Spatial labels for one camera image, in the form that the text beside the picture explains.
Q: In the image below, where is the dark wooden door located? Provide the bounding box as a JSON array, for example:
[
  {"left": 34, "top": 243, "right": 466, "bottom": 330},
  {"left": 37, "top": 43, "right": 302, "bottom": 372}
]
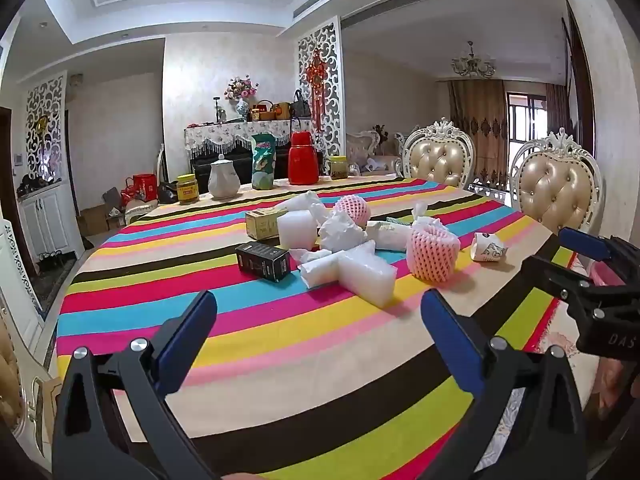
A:
[{"left": 565, "top": 0, "right": 596, "bottom": 141}]

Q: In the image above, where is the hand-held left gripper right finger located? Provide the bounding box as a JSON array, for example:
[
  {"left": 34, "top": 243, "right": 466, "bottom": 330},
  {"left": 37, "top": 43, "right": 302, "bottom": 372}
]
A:
[{"left": 420, "top": 289, "right": 587, "bottom": 480}]

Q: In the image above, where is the brown jar yellow lid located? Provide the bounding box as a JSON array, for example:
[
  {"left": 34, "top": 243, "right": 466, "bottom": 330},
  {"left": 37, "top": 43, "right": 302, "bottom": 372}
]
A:
[{"left": 176, "top": 174, "right": 200, "bottom": 205}]

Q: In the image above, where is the red knot wall hanging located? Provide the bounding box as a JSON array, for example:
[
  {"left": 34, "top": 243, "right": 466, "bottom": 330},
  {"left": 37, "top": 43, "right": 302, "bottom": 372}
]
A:
[{"left": 306, "top": 49, "right": 328, "bottom": 121}]

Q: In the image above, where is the beige patterned medicine box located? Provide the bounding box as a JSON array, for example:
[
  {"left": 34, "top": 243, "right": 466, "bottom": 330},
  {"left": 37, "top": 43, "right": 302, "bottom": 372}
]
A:
[{"left": 245, "top": 208, "right": 288, "bottom": 241}]

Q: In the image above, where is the flower bouquet in vase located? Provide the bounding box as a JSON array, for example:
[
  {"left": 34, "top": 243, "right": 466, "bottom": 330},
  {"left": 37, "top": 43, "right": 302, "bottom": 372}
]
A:
[{"left": 224, "top": 76, "right": 260, "bottom": 122}]

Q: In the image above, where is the brass chandelier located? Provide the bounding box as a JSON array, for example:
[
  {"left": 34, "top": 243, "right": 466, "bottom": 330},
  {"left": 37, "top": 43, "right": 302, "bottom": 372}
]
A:
[{"left": 451, "top": 41, "right": 496, "bottom": 78}]

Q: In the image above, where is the white lattice wall panel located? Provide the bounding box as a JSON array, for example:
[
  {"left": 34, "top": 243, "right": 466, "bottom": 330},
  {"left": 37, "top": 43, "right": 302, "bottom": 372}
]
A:
[{"left": 25, "top": 72, "right": 68, "bottom": 181}]

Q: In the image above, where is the colourful striped tablecloth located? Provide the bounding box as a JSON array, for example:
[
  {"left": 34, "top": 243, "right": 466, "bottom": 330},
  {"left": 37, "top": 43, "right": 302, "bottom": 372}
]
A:
[{"left": 52, "top": 175, "right": 581, "bottom": 480}]

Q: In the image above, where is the floral lace piano cover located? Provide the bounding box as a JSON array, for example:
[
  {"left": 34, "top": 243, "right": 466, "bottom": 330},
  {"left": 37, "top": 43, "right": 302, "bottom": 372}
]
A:
[{"left": 184, "top": 120, "right": 313, "bottom": 156}]

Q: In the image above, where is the red gift box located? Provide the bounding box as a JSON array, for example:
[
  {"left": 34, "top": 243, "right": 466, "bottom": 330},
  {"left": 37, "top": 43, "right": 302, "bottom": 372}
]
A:
[{"left": 131, "top": 173, "right": 157, "bottom": 201}]

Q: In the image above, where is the window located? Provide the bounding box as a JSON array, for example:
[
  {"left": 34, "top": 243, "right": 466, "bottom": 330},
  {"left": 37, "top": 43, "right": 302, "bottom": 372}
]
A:
[{"left": 506, "top": 91, "right": 548, "bottom": 196}]

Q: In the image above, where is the white lattice screen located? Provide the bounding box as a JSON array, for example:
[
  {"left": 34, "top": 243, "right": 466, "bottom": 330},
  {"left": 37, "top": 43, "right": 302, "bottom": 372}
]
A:
[{"left": 297, "top": 28, "right": 342, "bottom": 161}]

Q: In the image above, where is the small black box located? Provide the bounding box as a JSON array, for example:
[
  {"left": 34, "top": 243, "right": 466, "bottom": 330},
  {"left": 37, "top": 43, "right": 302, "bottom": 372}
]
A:
[{"left": 235, "top": 241, "right": 292, "bottom": 283}]

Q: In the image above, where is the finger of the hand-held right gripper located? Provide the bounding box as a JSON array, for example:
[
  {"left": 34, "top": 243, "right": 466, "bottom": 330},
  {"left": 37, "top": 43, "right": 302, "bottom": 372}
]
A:
[
  {"left": 558, "top": 227, "right": 615, "bottom": 262},
  {"left": 524, "top": 255, "right": 597, "bottom": 311}
]

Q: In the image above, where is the crumpled white plastic bag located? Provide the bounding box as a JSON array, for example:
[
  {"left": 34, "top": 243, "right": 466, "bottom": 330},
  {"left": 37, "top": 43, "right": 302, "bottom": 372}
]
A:
[{"left": 317, "top": 210, "right": 368, "bottom": 253}]

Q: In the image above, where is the cardboard box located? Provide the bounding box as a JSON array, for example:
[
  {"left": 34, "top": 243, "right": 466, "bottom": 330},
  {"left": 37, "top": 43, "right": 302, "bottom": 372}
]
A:
[{"left": 77, "top": 205, "right": 108, "bottom": 236}]

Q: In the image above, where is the folded white foam sheet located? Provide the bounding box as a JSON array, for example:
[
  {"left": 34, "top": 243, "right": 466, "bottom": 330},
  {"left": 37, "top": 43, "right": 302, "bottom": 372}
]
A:
[{"left": 289, "top": 247, "right": 346, "bottom": 288}]

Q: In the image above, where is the large white foam block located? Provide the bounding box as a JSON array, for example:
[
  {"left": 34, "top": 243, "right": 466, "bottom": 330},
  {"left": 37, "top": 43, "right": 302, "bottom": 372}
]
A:
[{"left": 337, "top": 240, "right": 398, "bottom": 308}]

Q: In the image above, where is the white foam cube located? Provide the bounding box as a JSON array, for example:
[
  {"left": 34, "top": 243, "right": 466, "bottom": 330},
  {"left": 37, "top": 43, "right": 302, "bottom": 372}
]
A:
[{"left": 276, "top": 210, "right": 321, "bottom": 251}]

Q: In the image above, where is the pink foam fruit net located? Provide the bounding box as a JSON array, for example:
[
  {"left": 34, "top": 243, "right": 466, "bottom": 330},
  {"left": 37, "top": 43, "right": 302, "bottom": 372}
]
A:
[
  {"left": 406, "top": 222, "right": 462, "bottom": 282},
  {"left": 332, "top": 195, "right": 372, "bottom": 226}
]

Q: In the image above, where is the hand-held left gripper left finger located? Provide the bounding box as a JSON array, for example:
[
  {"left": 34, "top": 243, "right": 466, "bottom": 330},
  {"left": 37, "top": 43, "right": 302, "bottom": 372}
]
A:
[{"left": 51, "top": 289, "right": 221, "bottom": 480}]

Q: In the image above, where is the packet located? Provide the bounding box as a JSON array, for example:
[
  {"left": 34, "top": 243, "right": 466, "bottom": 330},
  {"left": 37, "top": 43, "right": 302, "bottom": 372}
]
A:
[{"left": 365, "top": 201, "right": 443, "bottom": 251}]

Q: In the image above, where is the brown patterned curtain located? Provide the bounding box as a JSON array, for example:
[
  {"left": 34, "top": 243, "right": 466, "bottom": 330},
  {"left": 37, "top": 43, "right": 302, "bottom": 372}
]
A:
[{"left": 447, "top": 79, "right": 508, "bottom": 186}]

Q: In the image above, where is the narrow brown curtain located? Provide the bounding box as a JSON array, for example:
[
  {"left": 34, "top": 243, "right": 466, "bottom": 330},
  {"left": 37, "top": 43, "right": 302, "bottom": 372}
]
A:
[{"left": 545, "top": 82, "right": 571, "bottom": 133}]

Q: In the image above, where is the black piano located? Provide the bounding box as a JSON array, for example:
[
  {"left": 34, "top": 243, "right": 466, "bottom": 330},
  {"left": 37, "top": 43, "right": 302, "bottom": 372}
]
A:
[{"left": 192, "top": 149, "right": 301, "bottom": 187}]

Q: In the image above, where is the green floral vase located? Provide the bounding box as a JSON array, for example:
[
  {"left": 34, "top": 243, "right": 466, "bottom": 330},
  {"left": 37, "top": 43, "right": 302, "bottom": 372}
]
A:
[{"left": 251, "top": 133, "right": 277, "bottom": 191}]

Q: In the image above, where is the red thermos jug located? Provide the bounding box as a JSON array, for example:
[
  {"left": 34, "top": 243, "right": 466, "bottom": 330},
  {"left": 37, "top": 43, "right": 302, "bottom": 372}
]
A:
[{"left": 287, "top": 116, "right": 318, "bottom": 185}]

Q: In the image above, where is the ornate white sofa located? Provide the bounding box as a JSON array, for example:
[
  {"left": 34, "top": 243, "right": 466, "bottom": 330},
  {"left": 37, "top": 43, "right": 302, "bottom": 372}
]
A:
[{"left": 345, "top": 127, "right": 406, "bottom": 173}]

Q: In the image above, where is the white cabinet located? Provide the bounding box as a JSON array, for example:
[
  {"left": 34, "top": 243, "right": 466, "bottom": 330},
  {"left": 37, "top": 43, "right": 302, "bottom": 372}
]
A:
[{"left": 17, "top": 177, "right": 86, "bottom": 271}]

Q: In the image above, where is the crushed paper cup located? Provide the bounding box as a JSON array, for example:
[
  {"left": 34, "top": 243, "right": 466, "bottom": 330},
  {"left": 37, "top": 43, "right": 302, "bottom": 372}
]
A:
[{"left": 471, "top": 232, "right": 508, "bottom": 263}]

